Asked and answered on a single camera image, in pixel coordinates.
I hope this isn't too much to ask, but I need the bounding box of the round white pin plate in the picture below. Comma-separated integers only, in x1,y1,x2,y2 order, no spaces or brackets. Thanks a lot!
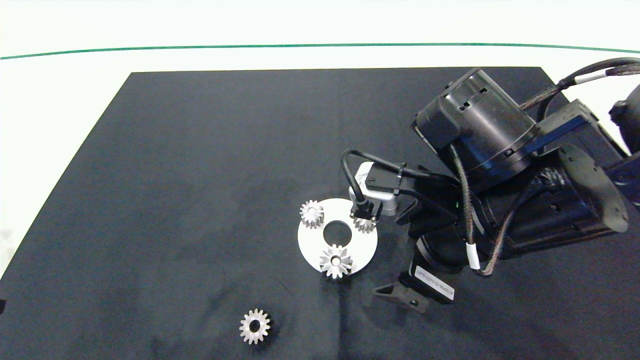
297,198,379,275

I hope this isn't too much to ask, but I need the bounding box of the large steel gear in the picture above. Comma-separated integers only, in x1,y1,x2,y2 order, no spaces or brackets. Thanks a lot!
319,243,354,279

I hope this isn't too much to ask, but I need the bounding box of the silver boxy wrist camera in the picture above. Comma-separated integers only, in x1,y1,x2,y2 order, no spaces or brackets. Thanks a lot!
354,161,401,217

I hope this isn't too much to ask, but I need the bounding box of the black camera cable loop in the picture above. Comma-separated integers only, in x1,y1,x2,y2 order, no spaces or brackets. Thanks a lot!
341,149,407,220

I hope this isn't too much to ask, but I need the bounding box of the small steel gear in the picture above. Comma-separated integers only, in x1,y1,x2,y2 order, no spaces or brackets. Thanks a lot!
239,308,272,345
353,215,378,235
299,200,325,230

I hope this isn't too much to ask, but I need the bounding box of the dark rubber mat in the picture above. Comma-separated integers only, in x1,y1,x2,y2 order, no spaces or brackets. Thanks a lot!
0,66,640,360

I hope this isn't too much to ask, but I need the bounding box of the braided black cable, white tag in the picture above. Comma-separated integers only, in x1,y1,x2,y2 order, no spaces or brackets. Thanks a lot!
520,57,640,110
448,144,566,278

